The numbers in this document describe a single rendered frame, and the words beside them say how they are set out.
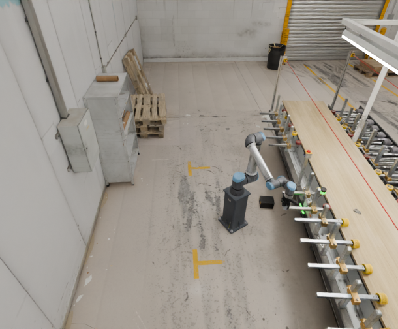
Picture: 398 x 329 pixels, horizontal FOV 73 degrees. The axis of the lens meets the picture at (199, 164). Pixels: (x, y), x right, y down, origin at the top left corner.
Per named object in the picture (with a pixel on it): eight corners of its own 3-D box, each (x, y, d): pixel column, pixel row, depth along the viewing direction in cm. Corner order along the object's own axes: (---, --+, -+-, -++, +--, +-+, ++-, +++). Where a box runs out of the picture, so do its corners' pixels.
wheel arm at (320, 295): (316, 298, 210) (318, 296, 207) (315, 294, 213) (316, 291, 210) (382, 301, 208) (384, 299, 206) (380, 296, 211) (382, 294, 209)
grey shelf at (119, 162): (106, 186, 443) (82, 97, 347) (116, 154, 514) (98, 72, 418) (134, 185, 446) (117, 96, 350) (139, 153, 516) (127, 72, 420)
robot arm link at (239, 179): (229, 183, 347) (230, 173, 336) (240, 179, 353) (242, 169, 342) (235, 190, 336) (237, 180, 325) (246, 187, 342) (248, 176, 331)
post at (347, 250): (329, 280, 247) (348, 249, 217) (328, 277, 249) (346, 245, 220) (333, 281, 247) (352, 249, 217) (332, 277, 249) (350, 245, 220)
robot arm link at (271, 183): (243, 134, 296) (273, 188, 272) (252, 131, 300) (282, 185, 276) (239, 140, 306) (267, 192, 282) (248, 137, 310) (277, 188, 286)
